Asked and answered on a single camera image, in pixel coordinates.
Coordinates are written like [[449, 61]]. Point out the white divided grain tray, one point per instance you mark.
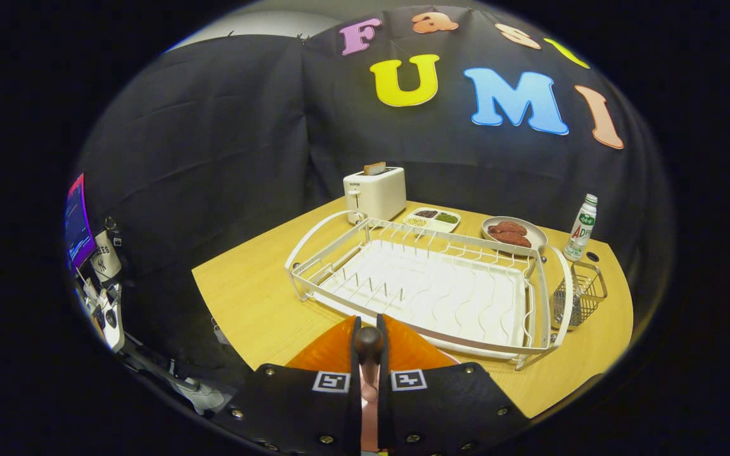
[[435, 226]]

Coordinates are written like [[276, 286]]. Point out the white printed mug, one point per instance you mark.
[[105, 263]]

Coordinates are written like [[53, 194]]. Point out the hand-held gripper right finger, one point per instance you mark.
[[441, 411]]

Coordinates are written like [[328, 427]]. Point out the bread slice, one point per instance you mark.
[[375, 168]]

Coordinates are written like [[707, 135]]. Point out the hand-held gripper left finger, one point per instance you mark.
[[301, 411]]

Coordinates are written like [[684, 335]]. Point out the white and black device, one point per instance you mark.
[[111, 323]]

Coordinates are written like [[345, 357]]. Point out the white toaster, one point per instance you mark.
[[381, 196]]

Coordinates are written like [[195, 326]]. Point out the beige round plate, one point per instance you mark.
[[537, 237]]

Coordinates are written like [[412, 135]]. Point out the brown meat piece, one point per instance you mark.
[[514, 240], [508, 227]]

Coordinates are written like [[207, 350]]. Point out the white drip tray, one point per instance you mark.
[[441, 297]]

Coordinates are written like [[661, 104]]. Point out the computer monitor screen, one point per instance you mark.
[[78, 228]]

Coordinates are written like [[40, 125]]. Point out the white drink bottle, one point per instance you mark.
[[582, 231]]

